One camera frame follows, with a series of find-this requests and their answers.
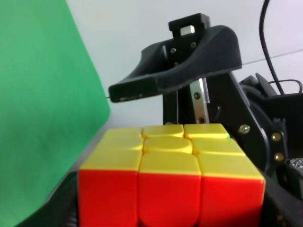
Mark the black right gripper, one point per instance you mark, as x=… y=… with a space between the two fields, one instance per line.
x=194 y=71

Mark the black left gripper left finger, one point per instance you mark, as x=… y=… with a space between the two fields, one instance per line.
x=61 y=210

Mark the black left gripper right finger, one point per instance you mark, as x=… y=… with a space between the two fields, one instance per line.
x=283 y=208

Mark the multicoloured puzzle cube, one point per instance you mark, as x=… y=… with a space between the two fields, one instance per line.
x=192 y=175

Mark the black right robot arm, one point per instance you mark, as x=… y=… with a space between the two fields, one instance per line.
x=288 y=107

